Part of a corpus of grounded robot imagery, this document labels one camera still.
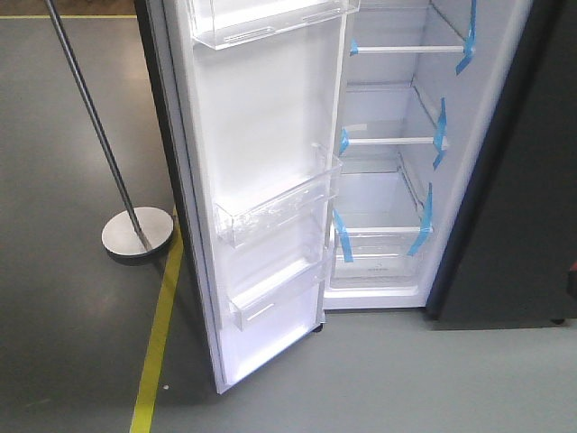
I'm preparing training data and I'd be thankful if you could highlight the glass fridge shelf lower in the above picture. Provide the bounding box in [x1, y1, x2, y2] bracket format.
[334, 169, 433, 235]

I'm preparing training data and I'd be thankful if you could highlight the open fridge door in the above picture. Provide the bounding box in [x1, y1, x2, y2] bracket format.
[134, 1, 354, 393]

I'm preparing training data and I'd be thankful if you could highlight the glass fridge shelf middle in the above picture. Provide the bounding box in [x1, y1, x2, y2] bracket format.
[340, 85, 449, 153]

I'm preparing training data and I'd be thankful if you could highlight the white fridge interior body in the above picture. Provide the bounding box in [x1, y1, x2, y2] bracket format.
[315, 0, 542, 335]

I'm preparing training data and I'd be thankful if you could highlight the clear door bin middle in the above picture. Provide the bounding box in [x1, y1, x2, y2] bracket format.
[214, 147, 343, 248]

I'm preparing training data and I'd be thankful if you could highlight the clear door bin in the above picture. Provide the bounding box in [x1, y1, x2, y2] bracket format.
[229, 248, 328, 331]
[186, 0, 360, 50]
[214, 147, 343, 248]

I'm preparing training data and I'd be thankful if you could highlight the clear crisper drawer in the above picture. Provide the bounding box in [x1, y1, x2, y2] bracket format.
[330, 235, 425, 290]

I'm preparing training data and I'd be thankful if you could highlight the clear door bin lower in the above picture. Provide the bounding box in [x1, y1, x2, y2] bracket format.
[229, 248, 328, 331]

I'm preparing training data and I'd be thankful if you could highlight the clear door bin upper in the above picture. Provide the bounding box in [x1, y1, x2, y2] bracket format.
[186, 0, 360, 50]

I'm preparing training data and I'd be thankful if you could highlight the yellow floor tape line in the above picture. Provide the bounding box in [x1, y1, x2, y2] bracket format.
[129, 210, 184, 432]

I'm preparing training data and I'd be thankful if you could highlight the metal stanchion post with base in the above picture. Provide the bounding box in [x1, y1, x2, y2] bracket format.
[45, 1, 174, 260]

